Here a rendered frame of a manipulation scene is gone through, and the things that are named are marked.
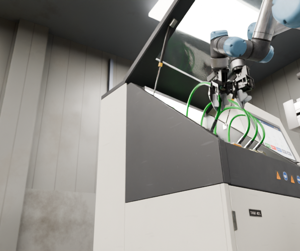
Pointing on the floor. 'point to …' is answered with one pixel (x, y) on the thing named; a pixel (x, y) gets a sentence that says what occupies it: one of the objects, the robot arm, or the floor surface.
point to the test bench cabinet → (183, 221)
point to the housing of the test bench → (111, 172)
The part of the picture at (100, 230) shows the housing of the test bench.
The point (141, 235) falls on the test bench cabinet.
